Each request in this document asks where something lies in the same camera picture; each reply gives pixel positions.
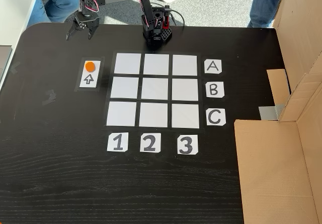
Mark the round orange token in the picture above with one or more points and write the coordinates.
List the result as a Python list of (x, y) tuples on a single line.
[(90, 67)]

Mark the white nine-square grid sheet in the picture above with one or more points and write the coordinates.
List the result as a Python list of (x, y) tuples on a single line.
[(153, 88)]

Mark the person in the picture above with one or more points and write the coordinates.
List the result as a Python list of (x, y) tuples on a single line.
[(264, 2), (60, 0)]

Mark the white arrow paper sheet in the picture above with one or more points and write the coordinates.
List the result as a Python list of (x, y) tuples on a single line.
[(98, 79)]

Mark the white desk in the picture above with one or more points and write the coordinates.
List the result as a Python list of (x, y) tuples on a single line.
[(15, 7)]

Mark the red black clamp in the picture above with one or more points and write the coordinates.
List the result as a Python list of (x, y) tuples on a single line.
[(166, 17)]

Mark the number 1 paper sheet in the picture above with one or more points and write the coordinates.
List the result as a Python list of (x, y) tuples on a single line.
[(117, 142)]

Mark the number 2 paper sheet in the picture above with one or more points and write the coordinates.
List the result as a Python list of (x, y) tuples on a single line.
[(150, 143)]

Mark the letter A paper sheet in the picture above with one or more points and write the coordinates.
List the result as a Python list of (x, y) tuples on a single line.
[(213, 66)]

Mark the letter B paper sheet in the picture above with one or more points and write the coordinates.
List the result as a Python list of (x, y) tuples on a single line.
[(215, 89)]

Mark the number 3 paper sheet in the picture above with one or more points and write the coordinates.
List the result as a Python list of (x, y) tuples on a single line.
[(187, 144)]

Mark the letter C paper sheet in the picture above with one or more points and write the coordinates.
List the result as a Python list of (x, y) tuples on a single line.
[(215, 117)]

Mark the brown cardboard sheet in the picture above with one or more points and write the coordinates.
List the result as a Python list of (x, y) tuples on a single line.
[(266, 171), (302, 32)]

